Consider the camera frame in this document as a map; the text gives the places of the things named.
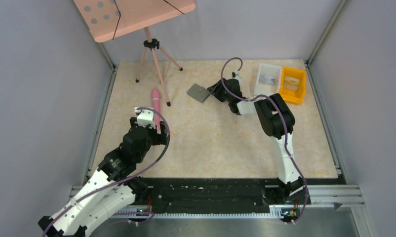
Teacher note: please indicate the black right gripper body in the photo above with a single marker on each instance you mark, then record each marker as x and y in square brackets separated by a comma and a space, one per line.
[222, 93]

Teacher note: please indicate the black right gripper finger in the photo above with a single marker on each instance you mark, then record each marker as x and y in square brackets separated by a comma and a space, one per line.
[212, 88]
[213, 92]

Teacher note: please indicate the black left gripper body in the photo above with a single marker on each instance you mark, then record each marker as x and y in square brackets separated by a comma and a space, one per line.
[155, 138]

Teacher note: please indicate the grey-green leather card holder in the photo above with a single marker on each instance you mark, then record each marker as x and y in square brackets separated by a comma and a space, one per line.
[198, 93]

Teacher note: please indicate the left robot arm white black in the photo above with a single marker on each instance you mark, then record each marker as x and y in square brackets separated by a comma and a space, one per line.
[116, 182]

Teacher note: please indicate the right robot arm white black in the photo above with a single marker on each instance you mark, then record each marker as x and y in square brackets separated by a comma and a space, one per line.
[277, 121]

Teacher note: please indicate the card in white bin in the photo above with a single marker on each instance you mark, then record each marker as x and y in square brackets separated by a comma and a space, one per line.
[267, 80]

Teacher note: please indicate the card in yellow bin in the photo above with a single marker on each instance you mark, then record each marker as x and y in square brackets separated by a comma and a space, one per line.
[291, 83]

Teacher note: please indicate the white plastic bin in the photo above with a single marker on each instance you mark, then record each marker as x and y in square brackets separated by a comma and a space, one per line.
[268, 69]

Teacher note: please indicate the pink cylindrical bottle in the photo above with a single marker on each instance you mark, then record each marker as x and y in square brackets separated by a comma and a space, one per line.
[156, 96]

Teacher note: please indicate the yellow plastic bin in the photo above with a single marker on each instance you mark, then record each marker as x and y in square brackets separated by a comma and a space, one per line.
[295, 97]

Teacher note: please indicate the pink music stand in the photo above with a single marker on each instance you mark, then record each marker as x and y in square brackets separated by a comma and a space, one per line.
[109, 19]

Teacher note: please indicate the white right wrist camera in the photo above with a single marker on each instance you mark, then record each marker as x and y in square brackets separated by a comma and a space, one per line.
[236, 75]

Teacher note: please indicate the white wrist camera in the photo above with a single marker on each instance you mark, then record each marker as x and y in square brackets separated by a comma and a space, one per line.
[236, 75]
[145, 117]

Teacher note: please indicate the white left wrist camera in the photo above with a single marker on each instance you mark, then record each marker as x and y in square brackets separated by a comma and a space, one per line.
[145, 117]

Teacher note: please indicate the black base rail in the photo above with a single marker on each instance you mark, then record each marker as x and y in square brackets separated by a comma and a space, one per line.
[194, 183]

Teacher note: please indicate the aluminium frame rail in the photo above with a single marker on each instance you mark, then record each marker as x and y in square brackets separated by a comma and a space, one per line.
[335, 196]

